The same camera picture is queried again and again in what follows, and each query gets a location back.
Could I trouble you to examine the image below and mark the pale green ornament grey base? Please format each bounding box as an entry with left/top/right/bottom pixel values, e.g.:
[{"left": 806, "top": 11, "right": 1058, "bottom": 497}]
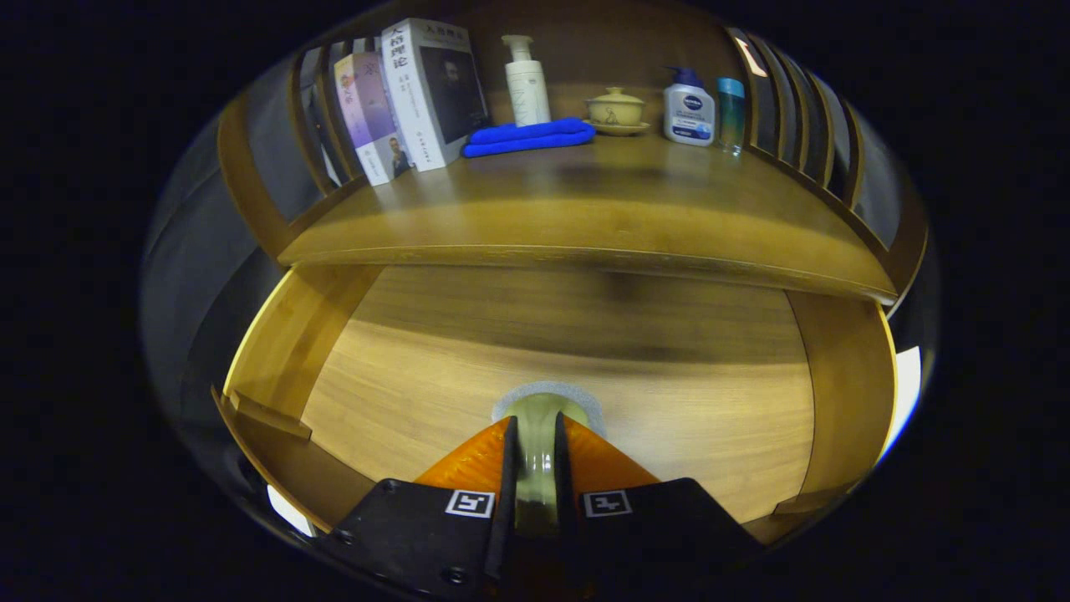
[{"left": 492, "top": 381, "right": 605, "bottom": 536}]

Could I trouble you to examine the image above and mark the white pump bottle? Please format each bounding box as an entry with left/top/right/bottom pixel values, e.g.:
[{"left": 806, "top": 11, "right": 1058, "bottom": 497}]
[{"left": 502, "top": 34, "right": 553, "bottom": 128}]

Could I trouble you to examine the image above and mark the yellow lidded teacup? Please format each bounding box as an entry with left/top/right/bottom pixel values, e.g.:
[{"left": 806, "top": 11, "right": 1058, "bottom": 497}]
[{"left": 583, "top": 86, "right": 651, "bottom": 137}]

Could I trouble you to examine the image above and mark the purple book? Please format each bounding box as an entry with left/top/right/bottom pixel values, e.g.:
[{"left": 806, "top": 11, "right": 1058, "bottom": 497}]
[{"left": 334, "top": 52, "right": 413, "bottom": 186}]

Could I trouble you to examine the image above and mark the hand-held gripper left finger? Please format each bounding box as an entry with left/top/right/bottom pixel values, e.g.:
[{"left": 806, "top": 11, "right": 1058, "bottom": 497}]
[{"left": 322, "top": 416, "right": 517, "bottom": 602}]

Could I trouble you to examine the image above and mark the wooden countertop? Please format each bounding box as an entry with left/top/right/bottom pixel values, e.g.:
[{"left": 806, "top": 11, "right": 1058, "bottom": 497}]
[{"left": 278, "top": 125, "right": 899, "bottom": 304}]

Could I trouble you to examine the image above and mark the wooden drawer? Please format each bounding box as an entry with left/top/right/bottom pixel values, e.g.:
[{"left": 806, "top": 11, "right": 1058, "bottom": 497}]
[{"left": 209, "top": 263, "right": 899, "bottom": 544}]

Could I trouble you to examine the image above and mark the white board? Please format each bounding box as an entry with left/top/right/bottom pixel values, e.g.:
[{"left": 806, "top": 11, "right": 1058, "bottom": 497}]
[{"left": 878, "top": 345, "right": 922, "bottom": 461}]

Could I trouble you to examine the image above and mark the wooden cabinet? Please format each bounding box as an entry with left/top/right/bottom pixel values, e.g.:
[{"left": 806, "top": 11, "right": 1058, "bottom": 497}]
[{"left": 216, "top": 0, "right": 929, "bottom": 306}]

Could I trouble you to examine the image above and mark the teal slim bottle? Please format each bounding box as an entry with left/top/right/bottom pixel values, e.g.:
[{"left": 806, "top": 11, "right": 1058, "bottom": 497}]
[{"left": 716, "top": 77, "right": 746, "bottom": 156}]

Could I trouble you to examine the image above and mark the white bottle blue cap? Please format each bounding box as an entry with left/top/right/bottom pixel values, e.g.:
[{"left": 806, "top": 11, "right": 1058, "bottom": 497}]
[{"left": 663, "top": 66, "right": 717, "bottom": 148}]

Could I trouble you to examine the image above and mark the blue folded cloth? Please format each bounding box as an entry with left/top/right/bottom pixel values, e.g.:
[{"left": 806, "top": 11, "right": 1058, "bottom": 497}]
[{"left": 461, "top": 117, "right": 597, "bottom": 159}]

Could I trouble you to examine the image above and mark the white book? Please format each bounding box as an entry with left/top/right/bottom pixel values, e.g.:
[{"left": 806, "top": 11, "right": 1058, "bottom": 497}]
[{"left": 380, "top": 18, "right": 492, "bottom": 172}]

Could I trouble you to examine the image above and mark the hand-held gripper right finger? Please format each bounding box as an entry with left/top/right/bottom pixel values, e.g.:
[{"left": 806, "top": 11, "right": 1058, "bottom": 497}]
[{"left": 553, "top": 411, "right": 762, "bottom": 586}]

